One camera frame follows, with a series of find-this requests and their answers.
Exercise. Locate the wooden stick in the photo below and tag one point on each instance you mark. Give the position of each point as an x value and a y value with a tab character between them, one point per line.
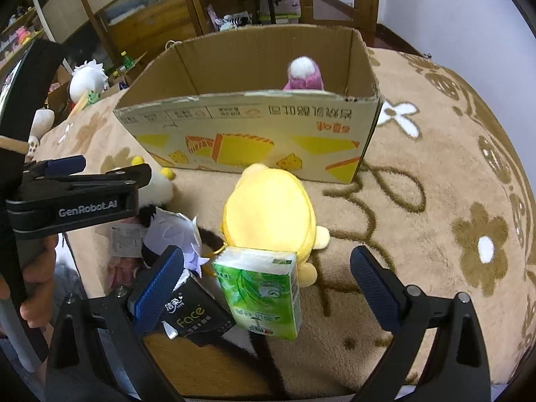
12	144

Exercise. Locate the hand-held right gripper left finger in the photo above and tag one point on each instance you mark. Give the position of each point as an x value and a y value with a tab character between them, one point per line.
159	291

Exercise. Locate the printed cardboard box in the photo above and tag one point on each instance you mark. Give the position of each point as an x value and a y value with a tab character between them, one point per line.
251	142

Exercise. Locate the beige floral blanket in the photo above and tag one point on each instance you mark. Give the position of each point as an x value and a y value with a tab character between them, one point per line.
418	217

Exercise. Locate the large white-haired plush head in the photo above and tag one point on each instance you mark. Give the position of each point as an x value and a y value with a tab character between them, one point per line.
88	77

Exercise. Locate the storage box under table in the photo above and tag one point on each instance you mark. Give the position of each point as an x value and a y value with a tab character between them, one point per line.
282	8

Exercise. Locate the person's left hand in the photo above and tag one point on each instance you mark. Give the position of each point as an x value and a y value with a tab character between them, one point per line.
37	274

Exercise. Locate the pink plush toy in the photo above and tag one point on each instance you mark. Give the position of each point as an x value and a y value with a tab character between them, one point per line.
302	79

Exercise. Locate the green frog plush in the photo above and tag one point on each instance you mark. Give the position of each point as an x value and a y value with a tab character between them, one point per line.
91	98

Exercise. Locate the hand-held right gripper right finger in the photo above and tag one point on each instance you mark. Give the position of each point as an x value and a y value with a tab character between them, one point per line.
372	291

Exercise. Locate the cream teddy bear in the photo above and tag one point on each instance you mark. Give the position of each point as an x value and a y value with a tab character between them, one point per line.
42	123

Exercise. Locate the green tissue pack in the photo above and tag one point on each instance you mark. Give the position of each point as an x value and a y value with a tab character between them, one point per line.
259	297

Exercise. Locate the green plastic bottle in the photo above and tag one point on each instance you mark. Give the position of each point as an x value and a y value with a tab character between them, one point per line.
127	60

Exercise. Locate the striped plush toy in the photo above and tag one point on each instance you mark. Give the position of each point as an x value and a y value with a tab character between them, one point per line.
234	21

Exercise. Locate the white-haired plush doll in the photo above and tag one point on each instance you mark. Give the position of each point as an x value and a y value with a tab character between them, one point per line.
171	230

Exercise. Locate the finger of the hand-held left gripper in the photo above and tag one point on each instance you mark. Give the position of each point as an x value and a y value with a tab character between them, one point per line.
125	176
65	166

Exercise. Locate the black tissue pack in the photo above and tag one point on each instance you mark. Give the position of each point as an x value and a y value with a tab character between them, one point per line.
197	314

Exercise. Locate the brown cardboard box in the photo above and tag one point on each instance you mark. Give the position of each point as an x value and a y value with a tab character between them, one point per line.
60	88

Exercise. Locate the open cardboard box with bottles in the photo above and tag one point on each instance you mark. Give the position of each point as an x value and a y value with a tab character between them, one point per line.
125	75

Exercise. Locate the pink cloth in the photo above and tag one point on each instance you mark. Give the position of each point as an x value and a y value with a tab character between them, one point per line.
123	270

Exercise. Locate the wooden wardrobe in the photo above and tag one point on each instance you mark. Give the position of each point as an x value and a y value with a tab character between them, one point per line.
125	12

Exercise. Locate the white plush toy yellow horns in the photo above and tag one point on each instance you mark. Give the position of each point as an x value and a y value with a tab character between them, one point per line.
159	188

